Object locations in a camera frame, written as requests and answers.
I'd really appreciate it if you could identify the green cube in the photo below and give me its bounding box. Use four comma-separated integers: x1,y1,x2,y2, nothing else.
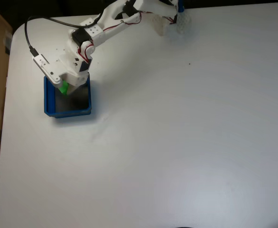
59,80,70,96

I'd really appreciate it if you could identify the blue box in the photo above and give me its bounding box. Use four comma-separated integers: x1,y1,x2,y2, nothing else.
43,71,93,119

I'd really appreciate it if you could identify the blue table clamp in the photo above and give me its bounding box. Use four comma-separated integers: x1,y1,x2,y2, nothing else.
176,0,186,14

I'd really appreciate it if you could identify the red arm wire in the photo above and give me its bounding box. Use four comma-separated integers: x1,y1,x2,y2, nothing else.
103,11,142,33
76,40,94,65

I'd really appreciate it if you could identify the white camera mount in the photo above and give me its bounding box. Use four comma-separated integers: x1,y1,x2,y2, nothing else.
32,54,63,86

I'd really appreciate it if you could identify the black usb cable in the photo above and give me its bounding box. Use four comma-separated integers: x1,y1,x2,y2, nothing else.
24,15,100,57

